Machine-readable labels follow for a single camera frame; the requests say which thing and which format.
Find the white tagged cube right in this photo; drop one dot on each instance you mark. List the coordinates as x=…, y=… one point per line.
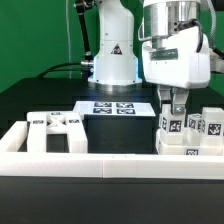
x=194, y=121

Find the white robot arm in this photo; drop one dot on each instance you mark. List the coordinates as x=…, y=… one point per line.
x=115, y=66

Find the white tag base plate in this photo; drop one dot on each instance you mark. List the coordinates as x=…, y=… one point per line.
x=106, y=108

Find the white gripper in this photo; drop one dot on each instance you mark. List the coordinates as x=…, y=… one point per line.
x=177, y=65

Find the white chair back frame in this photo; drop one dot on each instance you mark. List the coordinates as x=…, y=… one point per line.
x=44, y=123

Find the white U-shaped obstacle fence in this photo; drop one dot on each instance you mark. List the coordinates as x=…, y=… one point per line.
x=13, y=162

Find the white chair seat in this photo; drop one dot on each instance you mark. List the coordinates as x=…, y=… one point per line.
x=193, y=145

